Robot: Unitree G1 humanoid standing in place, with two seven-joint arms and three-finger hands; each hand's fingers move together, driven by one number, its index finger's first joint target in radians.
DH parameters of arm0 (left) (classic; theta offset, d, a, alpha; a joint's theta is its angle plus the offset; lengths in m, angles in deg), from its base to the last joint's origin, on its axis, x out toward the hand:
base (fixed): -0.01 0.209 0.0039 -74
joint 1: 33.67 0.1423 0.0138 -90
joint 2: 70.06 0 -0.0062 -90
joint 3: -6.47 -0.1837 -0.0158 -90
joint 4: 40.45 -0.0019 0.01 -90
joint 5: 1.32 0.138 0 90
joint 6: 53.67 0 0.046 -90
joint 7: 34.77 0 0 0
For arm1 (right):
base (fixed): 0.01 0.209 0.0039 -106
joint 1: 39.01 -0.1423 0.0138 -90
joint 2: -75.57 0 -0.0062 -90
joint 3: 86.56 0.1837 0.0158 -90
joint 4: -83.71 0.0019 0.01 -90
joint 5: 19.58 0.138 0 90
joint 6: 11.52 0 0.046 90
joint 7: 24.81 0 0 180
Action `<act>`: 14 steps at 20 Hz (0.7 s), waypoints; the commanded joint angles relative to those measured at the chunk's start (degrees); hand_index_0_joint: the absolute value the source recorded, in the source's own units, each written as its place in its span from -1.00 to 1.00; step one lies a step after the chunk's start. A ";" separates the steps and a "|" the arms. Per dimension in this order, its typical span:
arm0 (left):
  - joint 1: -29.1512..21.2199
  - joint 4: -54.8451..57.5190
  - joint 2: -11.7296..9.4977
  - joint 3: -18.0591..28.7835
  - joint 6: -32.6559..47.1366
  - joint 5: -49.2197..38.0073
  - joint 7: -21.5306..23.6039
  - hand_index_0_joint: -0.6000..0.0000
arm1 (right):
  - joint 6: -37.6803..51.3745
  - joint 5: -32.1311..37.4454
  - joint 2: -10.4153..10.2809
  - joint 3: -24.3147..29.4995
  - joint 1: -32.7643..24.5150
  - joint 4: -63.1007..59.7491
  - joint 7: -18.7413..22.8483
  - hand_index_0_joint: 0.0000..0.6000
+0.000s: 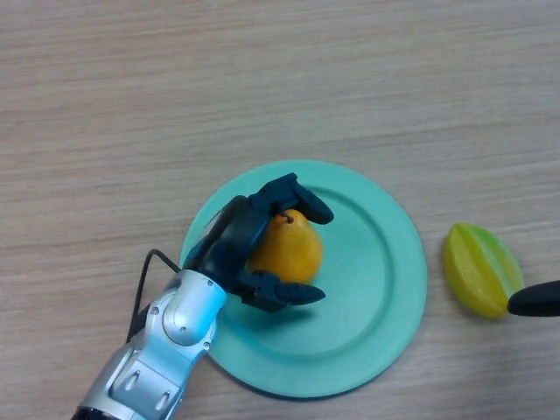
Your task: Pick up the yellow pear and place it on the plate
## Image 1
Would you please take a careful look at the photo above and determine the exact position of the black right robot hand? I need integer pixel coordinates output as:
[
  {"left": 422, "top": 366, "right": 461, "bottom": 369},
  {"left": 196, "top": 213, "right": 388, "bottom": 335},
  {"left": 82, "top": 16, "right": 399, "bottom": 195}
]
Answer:
[{"left": 506, "top": 279, "right": 560, "bottom": 318}]

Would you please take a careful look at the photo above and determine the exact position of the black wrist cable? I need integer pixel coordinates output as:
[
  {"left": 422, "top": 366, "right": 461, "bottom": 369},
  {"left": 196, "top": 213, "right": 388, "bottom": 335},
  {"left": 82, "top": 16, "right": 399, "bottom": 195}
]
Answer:
[{"left": 126, "top": 248, "right": 183, "bottom": 345}]

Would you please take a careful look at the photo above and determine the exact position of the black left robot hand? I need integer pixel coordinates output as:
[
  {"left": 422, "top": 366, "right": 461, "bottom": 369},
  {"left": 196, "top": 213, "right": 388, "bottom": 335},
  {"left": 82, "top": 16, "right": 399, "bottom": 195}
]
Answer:
[{"left": 182, "top": 172, "right": 336, "bottom": 314}]

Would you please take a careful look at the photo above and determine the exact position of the yellow pear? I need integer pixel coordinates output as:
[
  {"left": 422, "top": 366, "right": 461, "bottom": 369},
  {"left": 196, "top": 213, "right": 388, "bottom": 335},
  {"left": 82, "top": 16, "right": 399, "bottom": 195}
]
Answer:
[{"left": 247, "top": 208, "right": 324, "bottom": 284}]

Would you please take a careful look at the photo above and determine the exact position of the green round plate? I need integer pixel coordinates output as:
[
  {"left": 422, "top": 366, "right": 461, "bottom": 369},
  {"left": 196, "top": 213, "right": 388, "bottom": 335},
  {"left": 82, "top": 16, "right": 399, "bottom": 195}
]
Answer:
[{"left": 179, "top": 159, "right": 428, "bottom": 400}]

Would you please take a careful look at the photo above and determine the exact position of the yellow green starfruit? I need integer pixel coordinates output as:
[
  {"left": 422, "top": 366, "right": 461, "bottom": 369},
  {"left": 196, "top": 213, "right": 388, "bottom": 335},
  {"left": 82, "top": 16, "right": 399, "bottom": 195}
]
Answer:
[{"left": 442, "top": 221, "right": 525, "bottom": 320}]

